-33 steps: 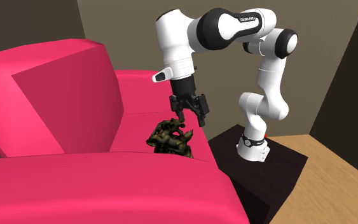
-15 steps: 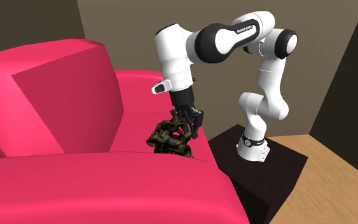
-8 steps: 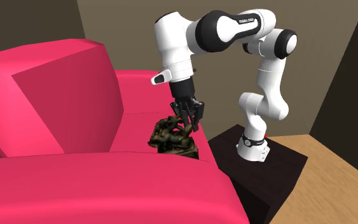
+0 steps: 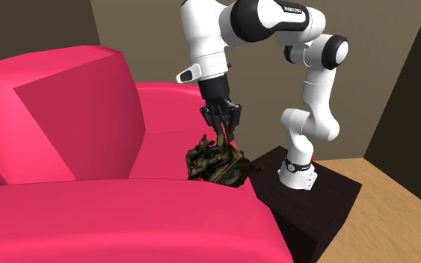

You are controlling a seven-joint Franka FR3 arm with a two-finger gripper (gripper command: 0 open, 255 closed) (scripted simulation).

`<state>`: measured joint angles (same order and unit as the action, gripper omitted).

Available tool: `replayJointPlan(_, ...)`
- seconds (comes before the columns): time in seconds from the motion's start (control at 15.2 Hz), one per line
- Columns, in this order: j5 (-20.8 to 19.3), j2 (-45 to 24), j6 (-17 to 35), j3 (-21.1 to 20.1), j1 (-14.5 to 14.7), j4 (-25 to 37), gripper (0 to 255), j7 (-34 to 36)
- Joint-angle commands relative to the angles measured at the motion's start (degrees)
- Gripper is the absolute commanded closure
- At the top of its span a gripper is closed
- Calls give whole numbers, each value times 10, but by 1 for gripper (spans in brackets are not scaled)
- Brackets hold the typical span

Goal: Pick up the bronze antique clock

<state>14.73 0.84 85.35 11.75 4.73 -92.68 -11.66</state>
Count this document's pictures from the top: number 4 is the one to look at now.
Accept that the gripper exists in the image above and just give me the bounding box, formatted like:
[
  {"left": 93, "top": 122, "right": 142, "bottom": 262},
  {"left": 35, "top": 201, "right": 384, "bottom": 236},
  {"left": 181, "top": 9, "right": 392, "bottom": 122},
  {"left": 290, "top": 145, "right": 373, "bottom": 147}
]
[{"left": 197, "top": 74, "right": 243, "bottom": 143}]

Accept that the pink sofa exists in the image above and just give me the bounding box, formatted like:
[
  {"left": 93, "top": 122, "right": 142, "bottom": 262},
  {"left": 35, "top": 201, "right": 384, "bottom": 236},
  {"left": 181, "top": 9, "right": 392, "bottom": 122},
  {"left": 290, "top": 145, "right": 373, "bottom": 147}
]
[{"left": 0, "top": 45, "right": 295, "bottom": 263}]

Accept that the dark olive figure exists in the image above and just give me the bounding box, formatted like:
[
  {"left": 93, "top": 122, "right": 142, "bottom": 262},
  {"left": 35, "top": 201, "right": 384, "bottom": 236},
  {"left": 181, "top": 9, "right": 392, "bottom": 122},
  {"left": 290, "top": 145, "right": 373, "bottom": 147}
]
[{"left": 185, "top": 134, "right": 264, "bottom": 188}]

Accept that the dark robot stand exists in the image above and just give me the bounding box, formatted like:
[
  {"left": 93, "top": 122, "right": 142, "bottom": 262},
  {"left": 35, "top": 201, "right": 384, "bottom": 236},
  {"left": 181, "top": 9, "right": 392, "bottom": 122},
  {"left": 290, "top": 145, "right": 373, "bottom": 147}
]
[{"left": 248, "top": 145, "right": 363, "bottom": 263}]

